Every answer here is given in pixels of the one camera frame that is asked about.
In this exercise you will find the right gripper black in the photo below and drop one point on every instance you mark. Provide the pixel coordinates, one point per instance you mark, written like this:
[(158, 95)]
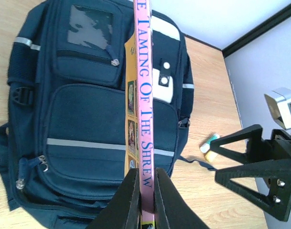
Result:
[(279, 148)]

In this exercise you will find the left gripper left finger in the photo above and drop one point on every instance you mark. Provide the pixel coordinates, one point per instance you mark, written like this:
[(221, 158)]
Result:
[(123, 211)]

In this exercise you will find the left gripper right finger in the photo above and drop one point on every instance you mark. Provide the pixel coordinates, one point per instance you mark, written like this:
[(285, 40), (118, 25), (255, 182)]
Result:
[(171, 211)]

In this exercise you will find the purple illustrated book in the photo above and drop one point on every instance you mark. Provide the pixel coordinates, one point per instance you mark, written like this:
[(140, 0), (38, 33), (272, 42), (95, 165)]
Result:
[(139, 109)]

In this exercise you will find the navy blue backpack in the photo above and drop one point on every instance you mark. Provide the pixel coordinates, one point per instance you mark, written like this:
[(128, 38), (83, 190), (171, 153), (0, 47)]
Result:
[(63, 147)]

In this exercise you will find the yellow eraser block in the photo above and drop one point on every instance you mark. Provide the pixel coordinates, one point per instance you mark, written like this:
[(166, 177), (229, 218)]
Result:
[(210, 156)]

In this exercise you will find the small glue stick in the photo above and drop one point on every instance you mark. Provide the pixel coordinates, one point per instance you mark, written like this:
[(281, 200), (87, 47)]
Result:
[(205, 147)]

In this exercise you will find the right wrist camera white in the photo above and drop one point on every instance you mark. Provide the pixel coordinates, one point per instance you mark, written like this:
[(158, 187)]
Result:
[(279, 104)]

